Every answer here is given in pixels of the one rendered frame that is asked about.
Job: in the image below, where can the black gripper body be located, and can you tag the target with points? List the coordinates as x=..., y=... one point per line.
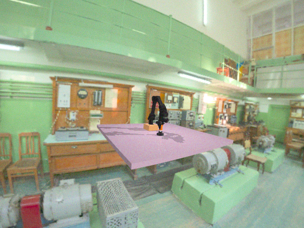
x=160, y=120

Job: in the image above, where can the grey round pedestal with silver shaft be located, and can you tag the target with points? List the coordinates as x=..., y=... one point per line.
x=160, y=133

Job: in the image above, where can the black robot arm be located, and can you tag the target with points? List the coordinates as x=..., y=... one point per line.
x=162, y=108

